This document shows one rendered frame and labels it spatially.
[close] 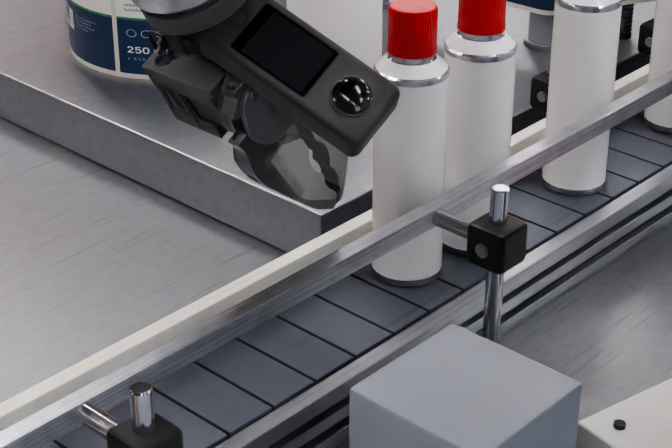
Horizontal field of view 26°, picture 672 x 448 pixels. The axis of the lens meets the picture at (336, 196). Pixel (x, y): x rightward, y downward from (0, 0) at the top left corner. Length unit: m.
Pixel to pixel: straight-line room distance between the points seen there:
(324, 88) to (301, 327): 0.23
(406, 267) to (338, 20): 0.34
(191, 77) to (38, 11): 0.72
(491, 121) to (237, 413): 0.28
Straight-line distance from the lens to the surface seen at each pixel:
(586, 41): 1.13
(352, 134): 0.82
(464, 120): 1.04
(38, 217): 1.27
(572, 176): 1.17
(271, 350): 0.98
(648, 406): 1.00
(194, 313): 0.95
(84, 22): 1.41
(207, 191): 1.24
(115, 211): 1.26
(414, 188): 1.01
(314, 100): 0.83
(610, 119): 1.13
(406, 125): 0.99
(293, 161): 0.91
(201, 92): 0.87
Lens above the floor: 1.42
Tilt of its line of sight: 28 degrees down
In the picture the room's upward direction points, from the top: straight up
